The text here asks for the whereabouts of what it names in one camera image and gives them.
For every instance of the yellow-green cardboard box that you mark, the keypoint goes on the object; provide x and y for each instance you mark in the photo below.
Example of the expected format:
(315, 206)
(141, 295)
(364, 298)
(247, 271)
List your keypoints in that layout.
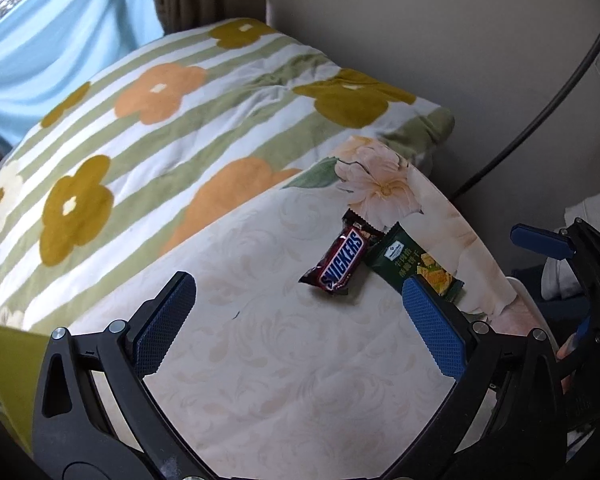
(5, 360)

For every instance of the green striped flower blanket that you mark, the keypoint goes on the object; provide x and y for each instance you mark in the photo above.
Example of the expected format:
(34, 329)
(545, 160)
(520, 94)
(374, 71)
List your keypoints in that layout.
(180, 125)

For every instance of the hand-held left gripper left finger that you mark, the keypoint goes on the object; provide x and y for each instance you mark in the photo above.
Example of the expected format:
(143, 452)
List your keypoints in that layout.
(165, 325)

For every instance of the dark green snack packet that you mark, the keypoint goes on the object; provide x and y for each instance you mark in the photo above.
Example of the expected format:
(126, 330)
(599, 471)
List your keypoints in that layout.
(400, 260)

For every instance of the brown chocolate bar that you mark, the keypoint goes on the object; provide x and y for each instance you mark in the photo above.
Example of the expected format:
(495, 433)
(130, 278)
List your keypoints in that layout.
(342, 260)

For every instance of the cream floral cloth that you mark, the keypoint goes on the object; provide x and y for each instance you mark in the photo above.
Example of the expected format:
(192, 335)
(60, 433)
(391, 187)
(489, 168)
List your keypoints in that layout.
(280, 360)

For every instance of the white cloth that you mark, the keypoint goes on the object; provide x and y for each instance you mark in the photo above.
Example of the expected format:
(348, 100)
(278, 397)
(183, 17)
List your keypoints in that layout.
(595, 207)

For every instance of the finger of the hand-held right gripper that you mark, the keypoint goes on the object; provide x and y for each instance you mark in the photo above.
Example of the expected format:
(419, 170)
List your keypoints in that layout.
(591, 340)
(540, 242)

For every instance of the light blue curtain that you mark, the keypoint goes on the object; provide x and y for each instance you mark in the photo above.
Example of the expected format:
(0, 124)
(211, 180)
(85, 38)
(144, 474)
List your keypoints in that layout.
(55, 35)

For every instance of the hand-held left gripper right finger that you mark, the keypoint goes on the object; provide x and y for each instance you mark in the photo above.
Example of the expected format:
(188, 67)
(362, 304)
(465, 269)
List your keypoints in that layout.
(435, 330)

